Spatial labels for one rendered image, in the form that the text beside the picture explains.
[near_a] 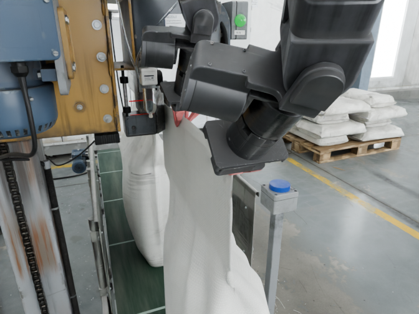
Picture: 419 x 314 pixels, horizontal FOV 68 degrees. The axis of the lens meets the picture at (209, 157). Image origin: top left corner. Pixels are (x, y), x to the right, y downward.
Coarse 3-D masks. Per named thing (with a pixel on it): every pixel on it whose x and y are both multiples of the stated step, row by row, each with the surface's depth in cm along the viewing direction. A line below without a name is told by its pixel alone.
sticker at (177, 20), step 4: (168, 16) 72; (172, 16) 73; (176, 16) 73; (180, 16) 73; (164, 20) 72; (168, 20) 73; (172, 20) 73; (176, 20) 73; (180, 20) 74; (184, 20) 74; (164, 24) 73; (168, 24) 73; (172, 24) 73; (176, 24) 74; (180, 24) 74; (184, 24) 74
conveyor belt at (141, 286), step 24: (120, 168) 220; (120, 192) 186; (120, 216) 161; (120, 240) 142; (120, 264) 127; (144, 264) 127; (120, 288) 115; (144, 288) 115; (120, 312) 105; (144, 312) 105
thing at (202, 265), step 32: (192, 128) 61; (192, 160) 64; (192, 192) 67; (224, 192) 49; (192, 224) 68; (224, 224) 51; (192, 256) 61; (224, 256) 53; (192, 288) 57; (224, 288) 53; (256, 288) 57
